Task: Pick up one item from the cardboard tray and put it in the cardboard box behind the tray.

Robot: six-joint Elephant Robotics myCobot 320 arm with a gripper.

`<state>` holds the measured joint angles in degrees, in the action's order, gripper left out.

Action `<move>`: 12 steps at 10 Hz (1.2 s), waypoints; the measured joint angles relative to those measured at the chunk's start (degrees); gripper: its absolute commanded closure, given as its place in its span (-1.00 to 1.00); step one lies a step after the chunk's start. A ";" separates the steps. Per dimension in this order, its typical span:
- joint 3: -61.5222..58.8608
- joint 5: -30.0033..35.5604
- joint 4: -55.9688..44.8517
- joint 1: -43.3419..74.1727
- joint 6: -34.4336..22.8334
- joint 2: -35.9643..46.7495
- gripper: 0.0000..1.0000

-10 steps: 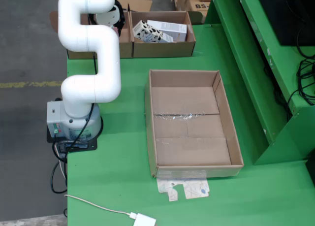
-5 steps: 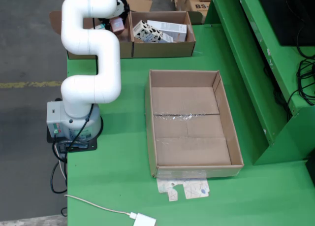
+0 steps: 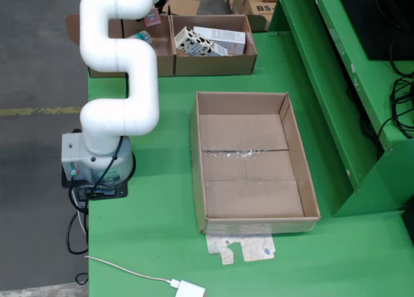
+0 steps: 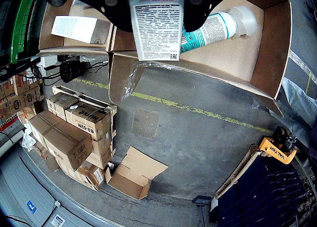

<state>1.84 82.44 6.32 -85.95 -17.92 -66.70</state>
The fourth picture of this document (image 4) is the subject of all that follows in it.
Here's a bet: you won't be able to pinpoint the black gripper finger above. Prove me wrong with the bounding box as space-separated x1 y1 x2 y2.
37 0 133 32
183 0 263 32

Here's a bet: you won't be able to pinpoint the red white printed carton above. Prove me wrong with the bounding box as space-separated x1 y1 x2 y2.
126 0 186 62

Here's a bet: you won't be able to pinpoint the divided cardboard box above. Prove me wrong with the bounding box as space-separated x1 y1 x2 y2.
38 0 293 118

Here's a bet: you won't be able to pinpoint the white power box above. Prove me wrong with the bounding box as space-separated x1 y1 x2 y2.
37 55 59 77

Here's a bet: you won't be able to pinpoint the stacked cardboard boxes on pallet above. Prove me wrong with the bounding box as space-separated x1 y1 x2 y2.
52 85 118 158

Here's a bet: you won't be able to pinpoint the small taped cardboard box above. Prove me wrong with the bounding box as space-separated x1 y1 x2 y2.
46 92 80 119

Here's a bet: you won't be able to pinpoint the cardboard box BS print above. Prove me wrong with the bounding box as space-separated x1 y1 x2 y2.
64 102 112 148

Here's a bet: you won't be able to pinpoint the cardboard box black logo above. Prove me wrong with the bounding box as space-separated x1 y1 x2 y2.
23 87 42 109
6 94 27 115

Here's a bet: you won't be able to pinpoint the Alley print cardboard box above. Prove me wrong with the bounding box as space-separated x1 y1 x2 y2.
3 76 18 96

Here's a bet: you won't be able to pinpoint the open empty cardboard box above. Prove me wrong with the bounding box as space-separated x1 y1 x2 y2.
105 145 169 200

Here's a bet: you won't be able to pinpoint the low labelled cardboard box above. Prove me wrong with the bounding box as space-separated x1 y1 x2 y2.
58 160 106 192

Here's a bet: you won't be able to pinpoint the white bottle teal label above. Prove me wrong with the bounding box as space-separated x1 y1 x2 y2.
180 5 258 54

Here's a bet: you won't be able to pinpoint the long white carton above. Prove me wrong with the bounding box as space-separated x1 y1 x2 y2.
51 15 112 45

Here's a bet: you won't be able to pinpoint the black round device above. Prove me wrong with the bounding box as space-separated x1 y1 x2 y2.
59 60 87 84

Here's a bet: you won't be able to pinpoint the green metal rack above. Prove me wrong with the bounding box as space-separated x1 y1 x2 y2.
9 0 39 64

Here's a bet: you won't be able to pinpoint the person in blue jeans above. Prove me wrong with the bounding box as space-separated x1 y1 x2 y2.
272 76 317 148

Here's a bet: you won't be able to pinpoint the crumpled white plastic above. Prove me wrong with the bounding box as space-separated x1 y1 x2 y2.
21 128 38 152

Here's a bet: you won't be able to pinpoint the yellow pallet jack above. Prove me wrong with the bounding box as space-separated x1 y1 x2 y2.
259 127 298 165

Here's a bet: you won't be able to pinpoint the wooden pallet board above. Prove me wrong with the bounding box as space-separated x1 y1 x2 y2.
214 144 264 200

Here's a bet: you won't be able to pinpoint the black floor squeegee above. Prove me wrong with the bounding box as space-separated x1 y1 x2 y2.
192 195 211 227

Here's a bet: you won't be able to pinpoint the dark blue crate stack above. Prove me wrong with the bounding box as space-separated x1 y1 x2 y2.
210 147 317 227

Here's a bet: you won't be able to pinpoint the blue wall sticker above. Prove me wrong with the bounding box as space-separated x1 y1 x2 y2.
26 200 37 214

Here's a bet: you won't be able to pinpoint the white wall label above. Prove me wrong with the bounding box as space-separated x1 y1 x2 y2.
51 213 66 227

